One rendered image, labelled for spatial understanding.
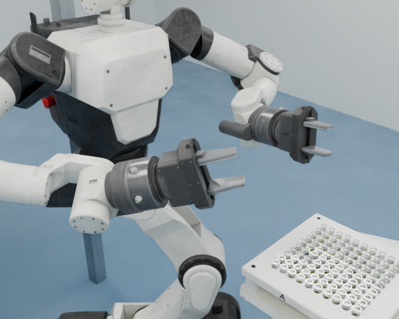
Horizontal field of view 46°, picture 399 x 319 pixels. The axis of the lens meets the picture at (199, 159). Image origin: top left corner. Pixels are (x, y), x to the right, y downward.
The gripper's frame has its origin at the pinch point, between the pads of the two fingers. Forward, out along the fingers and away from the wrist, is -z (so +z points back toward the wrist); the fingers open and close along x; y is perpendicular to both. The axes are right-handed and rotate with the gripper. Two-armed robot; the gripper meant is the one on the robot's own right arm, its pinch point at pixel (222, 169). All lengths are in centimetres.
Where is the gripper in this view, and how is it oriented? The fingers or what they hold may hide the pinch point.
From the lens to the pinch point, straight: 74.4
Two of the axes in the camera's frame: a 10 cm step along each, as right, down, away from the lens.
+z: -9.4, 1.8, 2.9
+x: 3.0, 8.5, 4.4
